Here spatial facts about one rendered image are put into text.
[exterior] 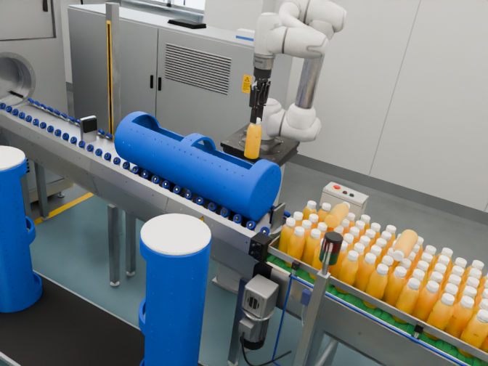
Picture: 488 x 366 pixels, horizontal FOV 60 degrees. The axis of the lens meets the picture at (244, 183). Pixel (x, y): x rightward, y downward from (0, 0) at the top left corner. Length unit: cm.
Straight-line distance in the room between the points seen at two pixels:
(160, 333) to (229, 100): 225
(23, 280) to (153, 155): 102
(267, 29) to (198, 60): 204
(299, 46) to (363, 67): 282
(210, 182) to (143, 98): 234
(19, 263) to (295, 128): 165
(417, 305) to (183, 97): 279
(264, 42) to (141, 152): 87
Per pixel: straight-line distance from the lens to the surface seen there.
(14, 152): 241
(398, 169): 469
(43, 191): 361
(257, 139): 188
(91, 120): 271
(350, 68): 453
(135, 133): 225
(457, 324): 175
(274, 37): 173
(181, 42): 381
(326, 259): 146
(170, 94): 397
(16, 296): 269
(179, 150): 206
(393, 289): 173
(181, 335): 192
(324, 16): 224
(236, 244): 201
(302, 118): 238
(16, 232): 245
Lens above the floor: 202
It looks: 28 degrees down
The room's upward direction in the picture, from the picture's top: 8 degrees clockwise
